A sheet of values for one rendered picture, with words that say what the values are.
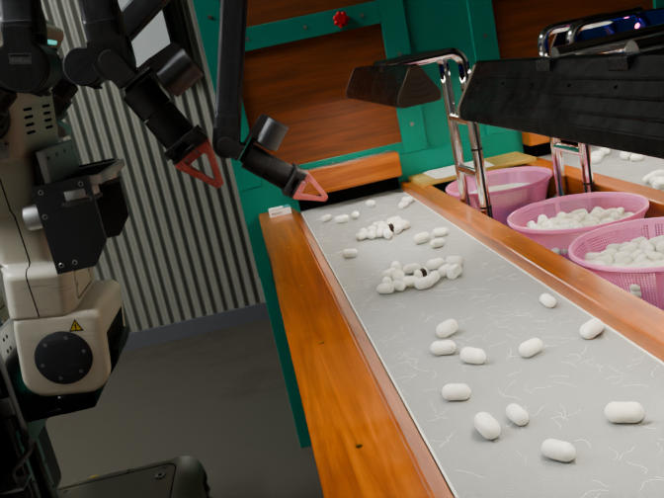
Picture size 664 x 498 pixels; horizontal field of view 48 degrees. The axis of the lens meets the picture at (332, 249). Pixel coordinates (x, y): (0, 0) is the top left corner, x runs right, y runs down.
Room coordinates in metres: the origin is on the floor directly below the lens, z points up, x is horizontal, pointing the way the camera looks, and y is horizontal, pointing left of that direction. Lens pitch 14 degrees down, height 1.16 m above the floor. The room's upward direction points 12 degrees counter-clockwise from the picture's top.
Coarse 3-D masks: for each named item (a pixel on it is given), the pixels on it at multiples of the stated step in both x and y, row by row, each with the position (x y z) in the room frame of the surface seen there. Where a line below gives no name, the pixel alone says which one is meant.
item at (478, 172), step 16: (448, 48) 1.60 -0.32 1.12; (384, 64) 1.73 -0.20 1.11; (448, 64) 1.75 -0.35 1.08; (464, 64) 1.59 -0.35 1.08; (448, 80) 1.74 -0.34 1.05; (464, 80) 1.60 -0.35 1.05; (448, 96) 1.74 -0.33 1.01; (448, 112) 1.75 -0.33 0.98; (480, 144) 1.60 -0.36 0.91; (480, 160) 1.59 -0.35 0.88; (464, 176) 1.74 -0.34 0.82; (480, 176) 1.59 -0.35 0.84; (464, 192) 1.74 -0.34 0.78; (480, 192) 1.60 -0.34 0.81; (480, 208) 1.60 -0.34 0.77
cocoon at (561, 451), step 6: (546, 444) 0.65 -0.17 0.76; (552, 444) 0.65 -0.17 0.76; (558, 444) 0.65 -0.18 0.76; (564, 444) 0.64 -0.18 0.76; (570, 444) 0.64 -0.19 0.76; (546, 450) 0.65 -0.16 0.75; (552, 450) 0.64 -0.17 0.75; (558, 450) 0.64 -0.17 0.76; (564, 450) 0.64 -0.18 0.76; (570, 450) 0.64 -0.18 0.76; (546, 456) 0.65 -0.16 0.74; (552, 456) 0.64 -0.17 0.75; (558, 456) 0.64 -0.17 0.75; (564, 456) 0.64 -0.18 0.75; (570, 456) 0.64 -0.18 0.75
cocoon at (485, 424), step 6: (480, 414) 0.73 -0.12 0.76; (486, 414) 0.73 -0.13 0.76; (474, 420) 0.73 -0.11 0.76; (480, 420) 0.72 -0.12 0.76; (486, 420) 0.71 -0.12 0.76; (492, 420) 0.71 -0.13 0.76; (474, 426) 0.73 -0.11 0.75; (480, 426) 0.71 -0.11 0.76; (486, 426) 0.71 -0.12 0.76; (492, 426) 0.71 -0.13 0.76; (498, 426) 0.71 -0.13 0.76; (480, 432) 0.71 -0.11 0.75; (486, 432) 0.71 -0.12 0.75; (492, 432) 0.70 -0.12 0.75; (498, 432) 0.70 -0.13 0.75; (486, 438) 0.71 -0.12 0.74; (492, 438) 0.70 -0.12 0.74
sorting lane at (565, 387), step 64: (384, 256) 1.49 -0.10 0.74; (448, 256) 1.40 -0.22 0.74; (384, 320) 1.12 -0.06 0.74; (512, 320) 1.02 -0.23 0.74; (576, 320) 0.97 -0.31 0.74; (512, 384) 0.82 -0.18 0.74; (576, 384) 0.79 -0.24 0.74; (640, 384) 0.76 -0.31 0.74; (448, 448) 0.71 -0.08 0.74; (512, 448) 0.69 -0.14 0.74; (576, 448) 0.66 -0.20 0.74; (640, 448) 0.64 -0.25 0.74
